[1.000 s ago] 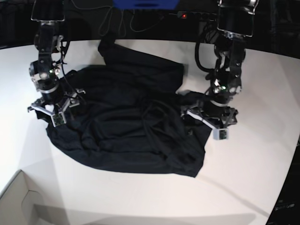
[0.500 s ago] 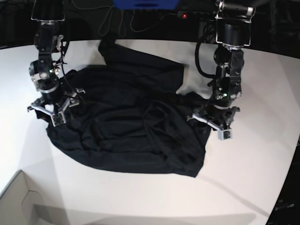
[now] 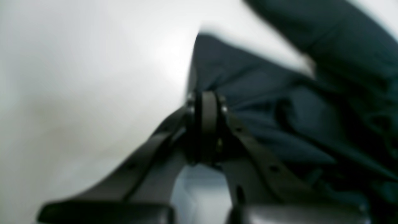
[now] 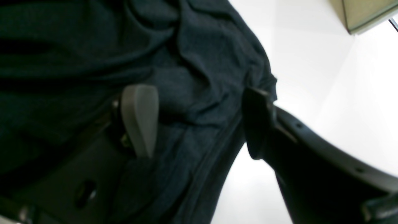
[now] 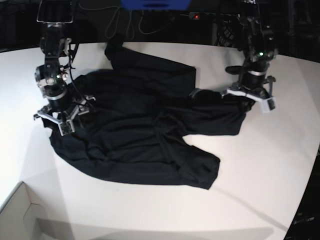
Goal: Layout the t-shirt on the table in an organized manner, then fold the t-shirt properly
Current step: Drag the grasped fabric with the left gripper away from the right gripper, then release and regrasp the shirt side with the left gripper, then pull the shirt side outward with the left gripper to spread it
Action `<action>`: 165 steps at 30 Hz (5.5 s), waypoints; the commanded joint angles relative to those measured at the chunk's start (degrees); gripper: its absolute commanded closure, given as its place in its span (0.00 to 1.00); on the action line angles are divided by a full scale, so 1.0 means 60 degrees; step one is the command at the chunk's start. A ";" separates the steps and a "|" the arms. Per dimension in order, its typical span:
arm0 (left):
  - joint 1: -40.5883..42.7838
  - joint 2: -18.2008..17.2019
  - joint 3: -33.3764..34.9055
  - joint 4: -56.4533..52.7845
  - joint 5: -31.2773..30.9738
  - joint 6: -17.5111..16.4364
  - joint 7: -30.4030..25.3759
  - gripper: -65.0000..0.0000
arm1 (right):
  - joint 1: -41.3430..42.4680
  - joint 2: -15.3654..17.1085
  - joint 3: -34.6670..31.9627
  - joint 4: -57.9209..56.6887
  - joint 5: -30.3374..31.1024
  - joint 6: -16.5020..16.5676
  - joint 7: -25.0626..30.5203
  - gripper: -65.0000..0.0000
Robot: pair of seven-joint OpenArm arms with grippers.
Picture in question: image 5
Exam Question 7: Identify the blue box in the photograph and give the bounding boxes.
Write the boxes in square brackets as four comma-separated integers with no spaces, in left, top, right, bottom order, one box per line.
[120,0,192,11]

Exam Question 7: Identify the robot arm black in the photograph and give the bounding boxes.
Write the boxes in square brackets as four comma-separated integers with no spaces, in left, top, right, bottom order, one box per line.
[220,0,278,114]
[33,0,96,136]

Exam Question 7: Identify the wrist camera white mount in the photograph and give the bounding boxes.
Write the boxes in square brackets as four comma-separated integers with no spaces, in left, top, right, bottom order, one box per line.
[259,97,277,114]

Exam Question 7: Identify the black long-sleeve t-shirt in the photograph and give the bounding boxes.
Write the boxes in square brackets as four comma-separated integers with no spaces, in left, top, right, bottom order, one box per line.
[43,36,254,190]

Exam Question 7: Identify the black power strip red switch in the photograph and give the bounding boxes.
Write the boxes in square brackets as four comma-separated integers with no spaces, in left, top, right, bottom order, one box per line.
[187,11,239,23]

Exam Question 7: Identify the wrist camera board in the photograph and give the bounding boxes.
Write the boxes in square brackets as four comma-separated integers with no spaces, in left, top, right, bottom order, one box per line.
[58,119,75,136]

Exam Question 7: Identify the white plastic bin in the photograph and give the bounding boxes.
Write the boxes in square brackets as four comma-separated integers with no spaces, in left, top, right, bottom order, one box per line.
[0,181,76,240]

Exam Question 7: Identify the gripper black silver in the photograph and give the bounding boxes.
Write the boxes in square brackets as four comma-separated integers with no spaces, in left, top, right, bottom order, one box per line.
[33,95,96,130]
[221,71,276,106]

